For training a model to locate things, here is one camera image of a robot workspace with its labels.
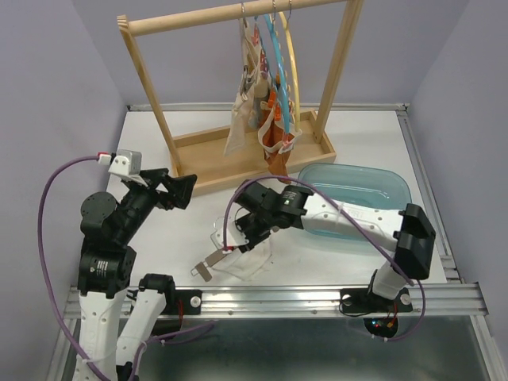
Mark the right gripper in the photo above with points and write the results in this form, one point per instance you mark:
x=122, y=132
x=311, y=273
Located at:
x=253, y=241

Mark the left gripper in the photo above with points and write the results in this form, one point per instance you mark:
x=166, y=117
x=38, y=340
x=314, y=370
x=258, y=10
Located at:
x=180, y=190

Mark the white underwear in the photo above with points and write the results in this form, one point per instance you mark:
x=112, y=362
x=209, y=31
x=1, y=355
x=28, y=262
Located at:
x=245, y=265

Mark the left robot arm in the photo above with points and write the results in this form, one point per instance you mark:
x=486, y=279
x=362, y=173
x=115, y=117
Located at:
x=109, y=351

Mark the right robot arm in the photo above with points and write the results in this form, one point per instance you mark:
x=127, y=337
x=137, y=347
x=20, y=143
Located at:
x=404, y=238

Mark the beige cotton underwear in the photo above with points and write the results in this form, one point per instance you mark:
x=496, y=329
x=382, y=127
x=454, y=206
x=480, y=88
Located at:
x=240, y=114

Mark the orange and cream underwear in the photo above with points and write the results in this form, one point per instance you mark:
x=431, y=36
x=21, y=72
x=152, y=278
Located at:
x=277, y=144

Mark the blue plastic hanger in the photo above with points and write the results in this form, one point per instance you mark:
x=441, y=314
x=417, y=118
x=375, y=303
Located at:
x=280, y=77

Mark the wooden clothes rack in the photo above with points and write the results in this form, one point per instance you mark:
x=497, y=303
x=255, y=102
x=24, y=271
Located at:
x=201, y=153

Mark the teal plastic bin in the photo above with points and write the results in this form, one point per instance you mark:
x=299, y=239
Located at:
x=363, y=186

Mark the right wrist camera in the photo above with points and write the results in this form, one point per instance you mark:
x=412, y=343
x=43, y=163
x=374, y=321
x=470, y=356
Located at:
x=227, y=237

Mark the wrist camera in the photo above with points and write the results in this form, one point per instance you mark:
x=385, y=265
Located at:
x=227, y=237
x=122, y=162

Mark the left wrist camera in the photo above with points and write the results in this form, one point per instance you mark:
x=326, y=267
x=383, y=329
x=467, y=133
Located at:
x=122, y=162

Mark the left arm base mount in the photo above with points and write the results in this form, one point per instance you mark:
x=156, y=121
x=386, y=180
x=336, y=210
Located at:
x=182, y=302

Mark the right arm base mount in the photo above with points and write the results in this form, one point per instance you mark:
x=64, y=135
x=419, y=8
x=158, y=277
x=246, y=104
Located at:
x=360, y=301

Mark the aluminium mounting rail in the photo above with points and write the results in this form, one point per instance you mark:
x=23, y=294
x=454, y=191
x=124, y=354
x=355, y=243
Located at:
x=445, y=299

